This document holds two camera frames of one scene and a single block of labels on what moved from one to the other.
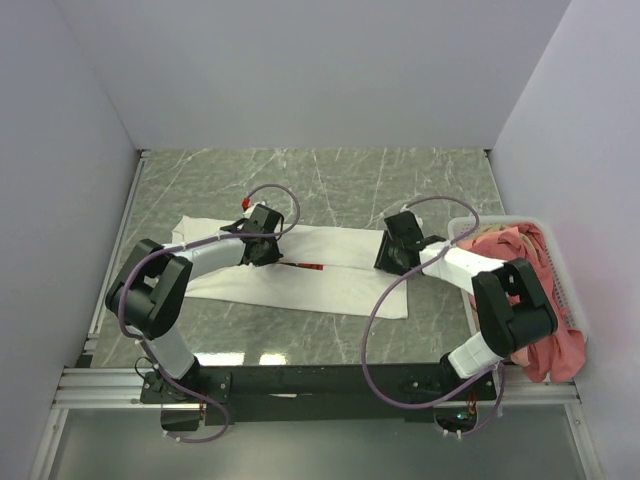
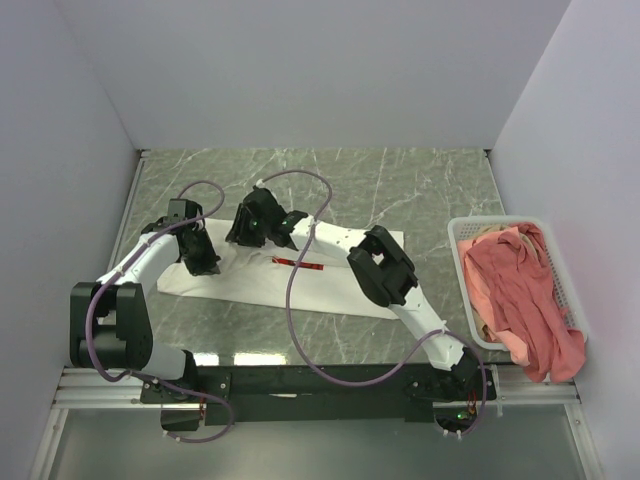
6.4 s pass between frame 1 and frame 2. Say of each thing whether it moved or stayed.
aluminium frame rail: stayed
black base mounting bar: stayed
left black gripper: moved
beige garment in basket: stayed
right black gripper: moved
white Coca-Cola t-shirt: stayed
